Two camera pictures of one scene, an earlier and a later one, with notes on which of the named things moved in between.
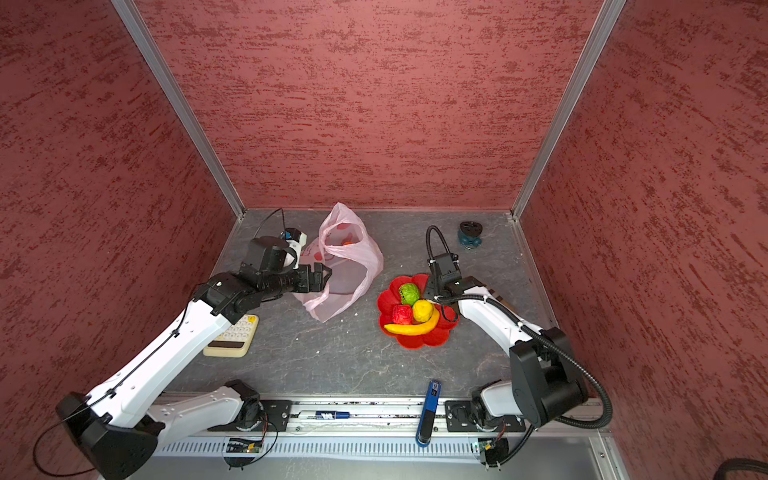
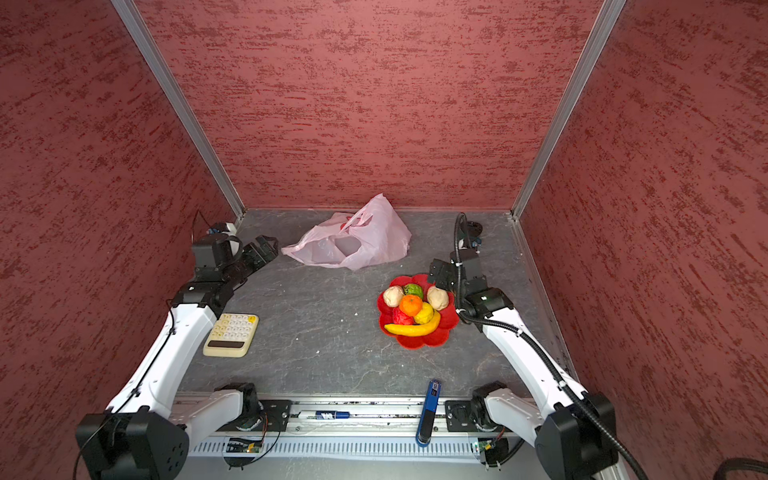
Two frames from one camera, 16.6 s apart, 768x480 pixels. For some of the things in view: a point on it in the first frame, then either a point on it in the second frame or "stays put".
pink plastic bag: [347, 248] -> [374, 233]
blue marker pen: [320, 415] stays put
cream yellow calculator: [236, 341] stays put
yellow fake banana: [414, 329] stays put
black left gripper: [305, 285] -> [259, 259]
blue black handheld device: [425, 425] stays put
